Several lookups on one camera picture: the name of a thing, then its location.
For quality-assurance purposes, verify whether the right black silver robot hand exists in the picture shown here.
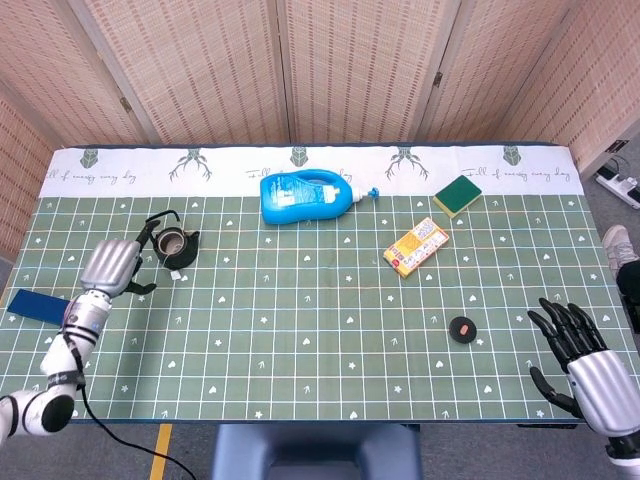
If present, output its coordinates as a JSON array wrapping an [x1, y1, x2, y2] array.
[[527, 295, 640, 437]]

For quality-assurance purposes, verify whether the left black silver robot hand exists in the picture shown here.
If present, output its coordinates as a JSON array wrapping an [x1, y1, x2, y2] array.
[[79, 219, 164, 298]]

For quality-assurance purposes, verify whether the tea bag with string tag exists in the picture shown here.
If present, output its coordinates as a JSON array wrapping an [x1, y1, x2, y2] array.
[[158, 238, 183, 282]]

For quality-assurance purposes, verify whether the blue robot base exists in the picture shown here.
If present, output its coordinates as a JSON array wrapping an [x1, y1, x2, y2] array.
[[210, 423, 424, 480]]

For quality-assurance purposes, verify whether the black cast iron teapot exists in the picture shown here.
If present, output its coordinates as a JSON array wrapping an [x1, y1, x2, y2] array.
[[144, 209, 201, 271]]

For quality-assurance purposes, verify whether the black round disc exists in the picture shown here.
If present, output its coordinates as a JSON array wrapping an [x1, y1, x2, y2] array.
[[448, 315, 477, 344]]

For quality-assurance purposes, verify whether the dark blue rectangular box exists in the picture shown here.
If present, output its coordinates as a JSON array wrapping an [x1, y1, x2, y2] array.
[[7, 288, 71, 327]]

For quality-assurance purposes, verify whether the black trouser leg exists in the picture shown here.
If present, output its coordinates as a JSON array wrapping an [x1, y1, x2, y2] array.
[[615, 259, 640, 307]]

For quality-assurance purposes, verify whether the white sneaker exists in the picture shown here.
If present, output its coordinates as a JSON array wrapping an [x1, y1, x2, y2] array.
[[601, 224, 640, 266]]

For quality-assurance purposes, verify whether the blue detergent pump bottle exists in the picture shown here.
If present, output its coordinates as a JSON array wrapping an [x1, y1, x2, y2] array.
[[259, 168, 382, 226]]

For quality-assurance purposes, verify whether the white power strip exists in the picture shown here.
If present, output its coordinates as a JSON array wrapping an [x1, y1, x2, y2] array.
[[594, 167, 640, 209]]

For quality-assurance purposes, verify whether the green grid tablecloth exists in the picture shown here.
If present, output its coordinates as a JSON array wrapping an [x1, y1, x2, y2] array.
[[0, 144, 629, 424]]

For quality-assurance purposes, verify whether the bamboo folding screen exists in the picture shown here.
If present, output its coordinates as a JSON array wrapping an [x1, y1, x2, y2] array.
[[0, 0, 640, 261]]

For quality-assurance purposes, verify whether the yellow printed cardboard box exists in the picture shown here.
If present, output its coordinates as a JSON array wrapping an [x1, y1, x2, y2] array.
[[383, 216, 451, 280]]

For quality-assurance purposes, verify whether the green yellow sponge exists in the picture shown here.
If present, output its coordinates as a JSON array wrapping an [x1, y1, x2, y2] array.
[[432, 174, 484, 220]]

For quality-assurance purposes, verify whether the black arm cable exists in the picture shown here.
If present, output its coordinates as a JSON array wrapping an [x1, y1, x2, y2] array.
[[62, 333, 199, 480]]

